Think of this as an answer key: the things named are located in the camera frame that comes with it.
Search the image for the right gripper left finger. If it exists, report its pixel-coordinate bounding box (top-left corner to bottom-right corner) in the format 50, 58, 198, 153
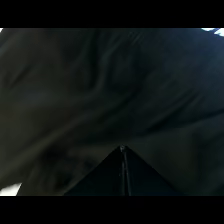
64, 145, 126, 197

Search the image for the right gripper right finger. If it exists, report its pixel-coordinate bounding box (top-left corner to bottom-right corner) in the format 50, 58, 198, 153
124, 146, 183, 197

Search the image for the black garment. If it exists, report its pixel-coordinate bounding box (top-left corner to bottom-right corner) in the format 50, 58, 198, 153
0, 28, 224, 197

